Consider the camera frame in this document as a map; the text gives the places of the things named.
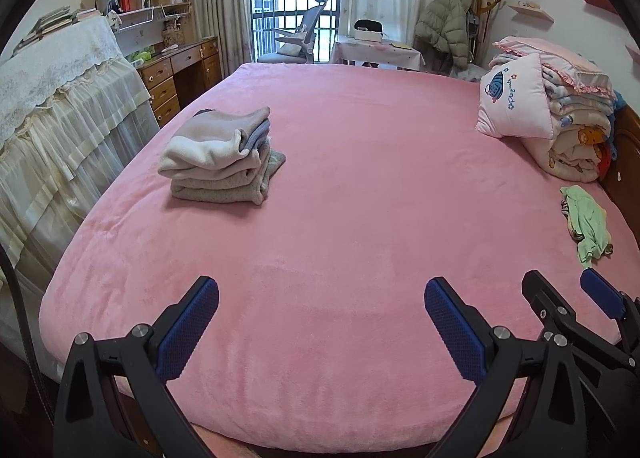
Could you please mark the wooden headboard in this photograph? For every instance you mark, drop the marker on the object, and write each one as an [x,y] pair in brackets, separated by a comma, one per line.
[625,173]

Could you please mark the olive puffer jacket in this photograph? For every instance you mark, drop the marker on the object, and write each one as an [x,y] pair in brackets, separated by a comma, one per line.
[447,18]

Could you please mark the small pink wall shelf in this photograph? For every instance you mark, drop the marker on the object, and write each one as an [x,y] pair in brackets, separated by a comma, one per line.
[535,12]

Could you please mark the long pink wall shelf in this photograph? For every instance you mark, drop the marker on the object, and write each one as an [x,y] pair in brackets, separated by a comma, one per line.
[634,54]

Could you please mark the folded cartoon print quilt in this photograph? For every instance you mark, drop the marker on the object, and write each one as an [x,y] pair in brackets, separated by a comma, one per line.
[575,153]

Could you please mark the green plastic package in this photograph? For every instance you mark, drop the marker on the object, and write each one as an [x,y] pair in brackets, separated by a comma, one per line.
[139,56]

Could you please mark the green small garment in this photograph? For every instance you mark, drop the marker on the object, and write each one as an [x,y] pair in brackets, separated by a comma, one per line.
[590,218]

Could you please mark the stack of books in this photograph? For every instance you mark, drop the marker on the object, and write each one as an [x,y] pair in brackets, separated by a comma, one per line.
[50,20]

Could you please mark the black pouch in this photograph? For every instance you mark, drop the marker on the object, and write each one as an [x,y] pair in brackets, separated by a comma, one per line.
[369,24]

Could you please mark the grey office chair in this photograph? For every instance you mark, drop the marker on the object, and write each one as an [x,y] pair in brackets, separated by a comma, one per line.
[310,23]

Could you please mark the wooden desk with drawers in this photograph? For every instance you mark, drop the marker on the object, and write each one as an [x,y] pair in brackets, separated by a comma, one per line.
[160,88]

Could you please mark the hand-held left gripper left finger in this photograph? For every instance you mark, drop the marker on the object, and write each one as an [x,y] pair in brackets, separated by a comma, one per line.
[187,328]

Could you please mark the pale patterned small garment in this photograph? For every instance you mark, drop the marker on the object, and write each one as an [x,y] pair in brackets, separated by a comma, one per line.
[570,225]

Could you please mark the small table with tablecloth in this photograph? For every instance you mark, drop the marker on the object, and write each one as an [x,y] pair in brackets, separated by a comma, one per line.
[375,53]

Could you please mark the pink embroidered pillow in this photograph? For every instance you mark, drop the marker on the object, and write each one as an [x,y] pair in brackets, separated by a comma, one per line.
[510,98]

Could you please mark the white lace furniture cover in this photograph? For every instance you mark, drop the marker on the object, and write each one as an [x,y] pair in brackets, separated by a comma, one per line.
[60,113]

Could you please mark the blue plush cloth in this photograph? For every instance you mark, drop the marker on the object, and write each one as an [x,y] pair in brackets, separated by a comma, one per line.
[619,100]

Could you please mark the beige curtain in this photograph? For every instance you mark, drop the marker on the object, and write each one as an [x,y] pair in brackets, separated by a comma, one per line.
[220,3]

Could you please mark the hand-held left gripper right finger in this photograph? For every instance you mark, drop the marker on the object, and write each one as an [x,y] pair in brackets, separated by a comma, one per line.
[452,328]

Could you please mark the pink bed cover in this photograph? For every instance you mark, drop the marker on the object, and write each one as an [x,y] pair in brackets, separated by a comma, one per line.
[350,188]

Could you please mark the folded pale blanket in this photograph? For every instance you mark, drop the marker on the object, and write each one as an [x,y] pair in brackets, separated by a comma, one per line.
[575,103]

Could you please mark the colour-block knit sweater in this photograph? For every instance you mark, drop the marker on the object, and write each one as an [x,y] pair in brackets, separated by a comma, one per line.
[210,148]

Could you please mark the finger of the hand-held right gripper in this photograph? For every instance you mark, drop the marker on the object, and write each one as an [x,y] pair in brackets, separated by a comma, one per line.
[542,293]
[600,288]

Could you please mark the white storage box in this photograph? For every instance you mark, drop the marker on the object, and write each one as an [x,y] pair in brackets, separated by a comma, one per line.
[370,37]

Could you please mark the yellow notebook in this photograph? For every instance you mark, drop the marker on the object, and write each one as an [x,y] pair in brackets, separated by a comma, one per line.
[402,44]

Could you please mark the folded grey-beige knit sweater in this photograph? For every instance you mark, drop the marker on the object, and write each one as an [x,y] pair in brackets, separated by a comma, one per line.
[215,190]

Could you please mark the wooden coat rack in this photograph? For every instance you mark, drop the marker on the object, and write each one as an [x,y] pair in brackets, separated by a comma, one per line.
[487,3]

